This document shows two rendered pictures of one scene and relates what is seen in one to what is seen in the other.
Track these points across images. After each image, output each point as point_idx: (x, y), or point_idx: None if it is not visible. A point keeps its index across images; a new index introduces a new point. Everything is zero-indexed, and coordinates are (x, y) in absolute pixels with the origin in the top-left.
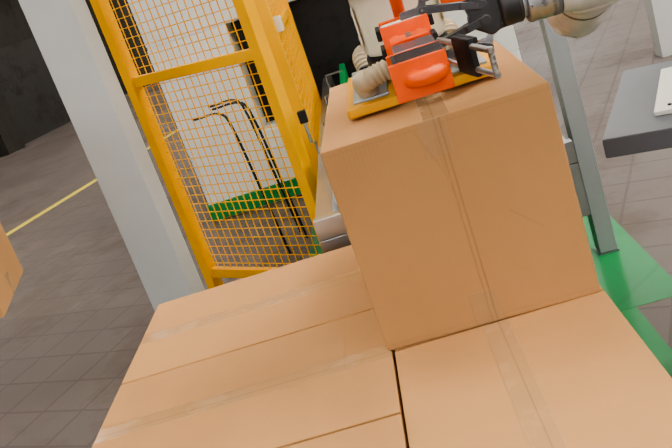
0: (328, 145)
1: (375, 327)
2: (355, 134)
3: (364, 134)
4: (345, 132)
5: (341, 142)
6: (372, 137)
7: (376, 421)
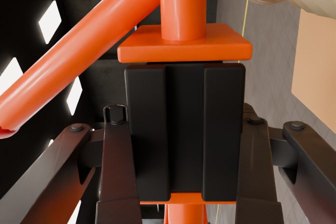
0: (297, 68)
1: None
2: (317, 63)
3: (321, 87)
4: (314, 22)
5: (304, 80)
6: (324, 123)
7: None
